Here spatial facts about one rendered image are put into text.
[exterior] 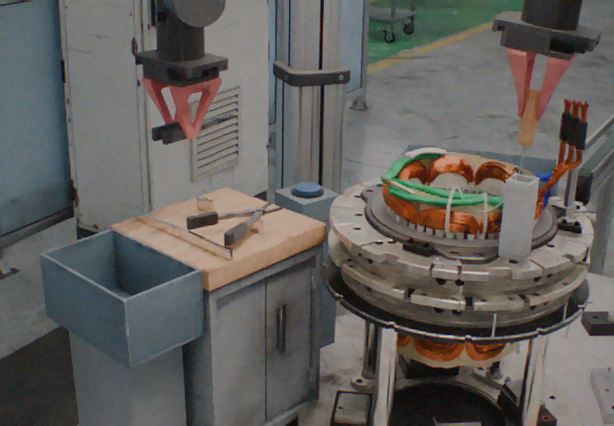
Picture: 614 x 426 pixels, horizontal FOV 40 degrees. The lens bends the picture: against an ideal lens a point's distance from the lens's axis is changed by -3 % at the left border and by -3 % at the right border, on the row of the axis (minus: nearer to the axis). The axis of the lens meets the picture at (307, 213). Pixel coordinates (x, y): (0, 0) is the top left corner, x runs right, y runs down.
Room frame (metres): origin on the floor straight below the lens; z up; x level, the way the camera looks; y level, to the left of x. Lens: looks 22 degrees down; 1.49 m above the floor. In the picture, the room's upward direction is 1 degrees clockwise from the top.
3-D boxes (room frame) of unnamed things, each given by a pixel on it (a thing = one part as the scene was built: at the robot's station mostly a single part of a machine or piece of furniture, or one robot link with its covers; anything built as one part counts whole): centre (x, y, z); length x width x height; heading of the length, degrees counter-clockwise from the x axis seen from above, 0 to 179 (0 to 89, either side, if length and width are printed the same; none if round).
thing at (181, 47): (1.01, 0.15, 1.30); 0.10 x 0.07 x 0.07; 49
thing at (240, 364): (1.00, 0.11, 0.91); 0.19 x 0.19 x 0.26; 48
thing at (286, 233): (1.00, 0.11, 1.05); 0.20 x 0.19 x 0.02; 138
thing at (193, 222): (0.96, 0.13, 1.09); 0.04 x 0.01 x 0.02; 123
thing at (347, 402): (0.96, -0.07, 0.83); 0.05 x 0.04 x 0.02; 172
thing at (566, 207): (0.99, -0.32, 1.15); 0.03 x 0.02 x 0.12; 136
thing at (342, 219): (0.98, -0.19, 1.09); 0.32 x 0.32 x 0.01
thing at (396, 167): (1.00, -0.12, 1.15); 0.15 x 0.04 x 0.02; 144
